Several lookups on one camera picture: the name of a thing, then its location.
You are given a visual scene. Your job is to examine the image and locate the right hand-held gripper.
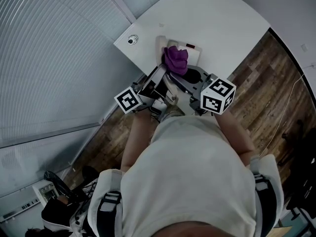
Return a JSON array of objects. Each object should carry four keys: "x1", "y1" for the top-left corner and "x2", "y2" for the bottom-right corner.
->
[{"x1": 168, "y1": 64, "x2": 237, "y2": 117}]

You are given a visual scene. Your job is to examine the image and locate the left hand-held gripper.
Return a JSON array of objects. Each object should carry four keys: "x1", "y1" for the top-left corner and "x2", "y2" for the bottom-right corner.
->
[{"x1": 114, "y1": 64, "x2": 171, "y2": 120}]

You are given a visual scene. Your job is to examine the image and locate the purple cloth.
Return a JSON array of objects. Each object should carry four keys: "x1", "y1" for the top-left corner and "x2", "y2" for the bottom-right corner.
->
[{"x1": 161, "y1": 45, "x2": 189, "y2": 77}]

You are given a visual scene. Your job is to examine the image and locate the white telephone handset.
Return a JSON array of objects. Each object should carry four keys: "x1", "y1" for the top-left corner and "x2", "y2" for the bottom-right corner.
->
[{"x1": 155, "y1": 35, "x2": 180, "y2": 101}]

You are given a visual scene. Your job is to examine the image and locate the person's right forearm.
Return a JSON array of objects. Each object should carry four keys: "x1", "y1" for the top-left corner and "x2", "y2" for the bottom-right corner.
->
[{"x1": 213, "y1": 109, "x2": 255, "y2": 167}]

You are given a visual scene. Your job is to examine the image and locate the person's left forearm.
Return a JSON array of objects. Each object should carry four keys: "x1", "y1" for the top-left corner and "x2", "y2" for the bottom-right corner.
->
[{"x1": 120, "y1": 111, "x2": 161, "y2": 172}]

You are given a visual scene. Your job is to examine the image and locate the beige telephone base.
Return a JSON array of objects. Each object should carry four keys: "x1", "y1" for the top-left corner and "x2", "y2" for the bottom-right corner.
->
[{"x1": 166, "y1": 39, "x2": 203, "y2": 68}]

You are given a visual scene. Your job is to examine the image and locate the person's grey trouser leg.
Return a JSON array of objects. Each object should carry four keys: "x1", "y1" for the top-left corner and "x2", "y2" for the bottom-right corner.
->
[{"x1": 160, "y1": 109, "x2": 191, "y2": 123}]

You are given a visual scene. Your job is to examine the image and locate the white table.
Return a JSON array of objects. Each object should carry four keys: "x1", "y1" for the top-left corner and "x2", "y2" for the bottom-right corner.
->
[{"x1": 113, "y1": 0, "x2": 271, "y2": 117}]

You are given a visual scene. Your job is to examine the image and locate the person's white shirt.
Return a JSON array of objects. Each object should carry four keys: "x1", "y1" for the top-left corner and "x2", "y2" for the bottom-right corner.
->
[{"x1": 87, "y1": 115, "x2": 284, "y2": 237}]

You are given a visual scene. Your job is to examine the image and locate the white window blinds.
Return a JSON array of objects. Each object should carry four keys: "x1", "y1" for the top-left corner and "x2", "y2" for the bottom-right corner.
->
[
  {"x1": 0, "y1": 124, "x2": 99, "y2": 222},
  {"x1": 0, "y1": 0, "x2": 139, "y2": 148}
]

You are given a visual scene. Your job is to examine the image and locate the black office chair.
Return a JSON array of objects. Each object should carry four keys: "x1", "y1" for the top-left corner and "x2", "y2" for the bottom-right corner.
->
[{"x1": 277, "y1": 118, "x2": 316, "y2": 219}]

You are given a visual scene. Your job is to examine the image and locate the white equipment box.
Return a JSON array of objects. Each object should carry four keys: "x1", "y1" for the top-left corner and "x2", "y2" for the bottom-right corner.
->
[{"x1": 32, "y1": 181, "x2": 60, "y2": 204}]

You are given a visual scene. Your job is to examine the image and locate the light wooden panel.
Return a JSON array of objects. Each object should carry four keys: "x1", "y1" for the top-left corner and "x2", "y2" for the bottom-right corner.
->
[{"x1": 273, "y1": 225, "x2": 293, "y2": 237}]

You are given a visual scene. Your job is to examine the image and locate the white floor cable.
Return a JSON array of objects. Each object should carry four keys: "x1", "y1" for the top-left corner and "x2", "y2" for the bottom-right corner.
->
[{"x1": 259, "y1": 73, "x2": 306, "y2": 158}]

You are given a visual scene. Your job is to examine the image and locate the person's right harness strap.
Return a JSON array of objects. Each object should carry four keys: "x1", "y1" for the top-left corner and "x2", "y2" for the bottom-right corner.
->
[{"x1": 254, "y1": 174, "x2": 277, "y2": 234}]

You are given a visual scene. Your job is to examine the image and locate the person's harness strap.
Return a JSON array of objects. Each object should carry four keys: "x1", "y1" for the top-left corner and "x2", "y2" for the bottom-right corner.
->
[
  {"x1": 95, "y1": 191, "x2": 123, "y2": 237},
  {"x1": 254, "y1": 174, "x2": 277, "y2": 234}
]

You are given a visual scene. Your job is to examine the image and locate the person's left harness strap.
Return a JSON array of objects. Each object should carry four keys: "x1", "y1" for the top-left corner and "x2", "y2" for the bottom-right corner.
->
[{"x1": 95, "y1": 191, "x2": 123, "y2": 237}]

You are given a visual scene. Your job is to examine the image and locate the white cable trunking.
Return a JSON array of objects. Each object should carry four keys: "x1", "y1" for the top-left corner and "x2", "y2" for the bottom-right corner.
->
[{"x1": 0, "y1": 198, "x2": 40, "y2": 222}]

